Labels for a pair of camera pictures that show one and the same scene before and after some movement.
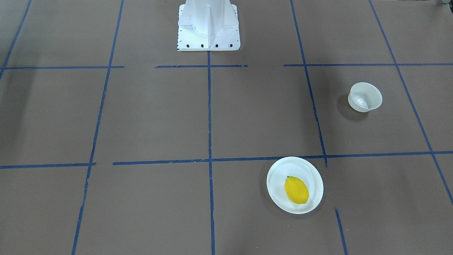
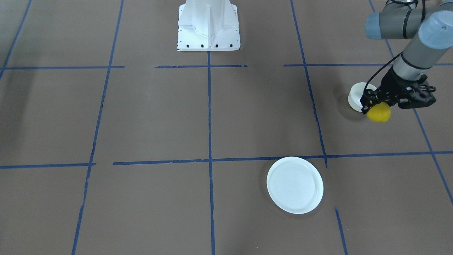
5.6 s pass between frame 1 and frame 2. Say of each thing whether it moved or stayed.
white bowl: stayed
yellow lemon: moved
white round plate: stayed
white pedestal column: stayed
